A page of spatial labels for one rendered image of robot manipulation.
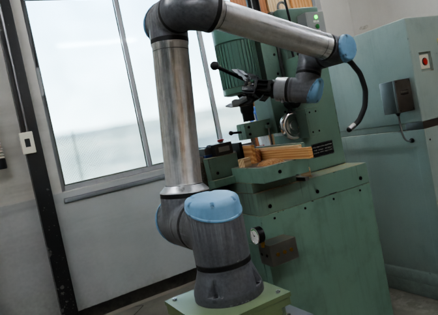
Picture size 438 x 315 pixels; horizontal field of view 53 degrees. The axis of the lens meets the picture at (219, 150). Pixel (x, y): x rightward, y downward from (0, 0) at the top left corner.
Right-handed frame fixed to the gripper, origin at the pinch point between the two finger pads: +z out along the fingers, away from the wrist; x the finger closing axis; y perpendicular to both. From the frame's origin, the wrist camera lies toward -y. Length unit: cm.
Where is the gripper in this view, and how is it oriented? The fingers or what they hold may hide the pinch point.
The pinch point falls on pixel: (228, 88)
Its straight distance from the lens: 176.9
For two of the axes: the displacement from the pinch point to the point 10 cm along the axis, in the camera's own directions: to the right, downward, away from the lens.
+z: -9.1, -1.0, 4.1
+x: -1.7, 9.8, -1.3
